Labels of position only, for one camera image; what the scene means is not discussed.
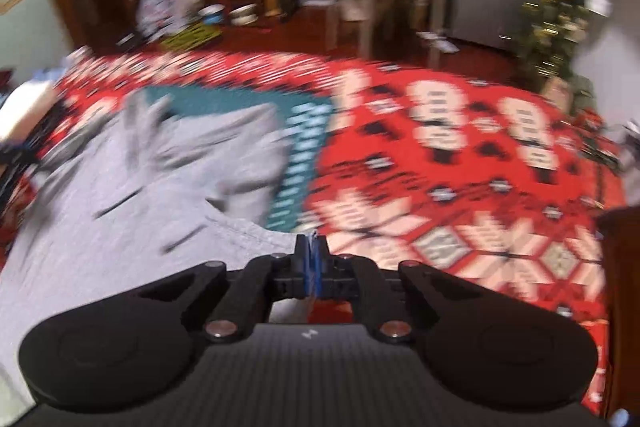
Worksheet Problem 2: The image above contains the grey shirt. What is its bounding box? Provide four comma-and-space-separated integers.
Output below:
0, 94, 296, 388

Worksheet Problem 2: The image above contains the white cloth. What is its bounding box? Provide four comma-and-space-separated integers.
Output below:
0, 77, 58, 138

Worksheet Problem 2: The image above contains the blue rimmed bowl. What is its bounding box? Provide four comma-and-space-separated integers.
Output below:
197, 4, 225, 26

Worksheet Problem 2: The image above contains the dark wooden dresser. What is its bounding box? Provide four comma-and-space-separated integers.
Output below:
597, 204, 640, 418

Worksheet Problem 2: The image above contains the red patterned blanket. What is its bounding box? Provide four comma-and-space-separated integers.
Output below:
0, 47, 631, 413

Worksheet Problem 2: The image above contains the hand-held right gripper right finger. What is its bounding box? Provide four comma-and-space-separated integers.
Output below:
313, 234, 488, 344

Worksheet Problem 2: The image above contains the white bowl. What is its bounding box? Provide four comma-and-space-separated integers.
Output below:
229, 4, 261, 26

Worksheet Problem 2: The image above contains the decorated Christmas tree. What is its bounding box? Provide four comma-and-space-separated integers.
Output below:
510, 0, 601, 88

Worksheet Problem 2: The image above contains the white plastic bag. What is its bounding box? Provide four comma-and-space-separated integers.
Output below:
135, 0, 201, 38

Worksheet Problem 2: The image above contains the wicker patterned gift box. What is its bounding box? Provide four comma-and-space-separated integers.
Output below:
542, 74, 576, 108

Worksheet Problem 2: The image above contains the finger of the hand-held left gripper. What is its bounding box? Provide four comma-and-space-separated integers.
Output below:
0, 139, 41, 208

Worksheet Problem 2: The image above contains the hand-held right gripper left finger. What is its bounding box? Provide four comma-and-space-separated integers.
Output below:
134, 234, 313, 344

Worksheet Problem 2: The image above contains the green cutting mat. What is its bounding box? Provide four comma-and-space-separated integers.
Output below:
140, 84, 336, 233

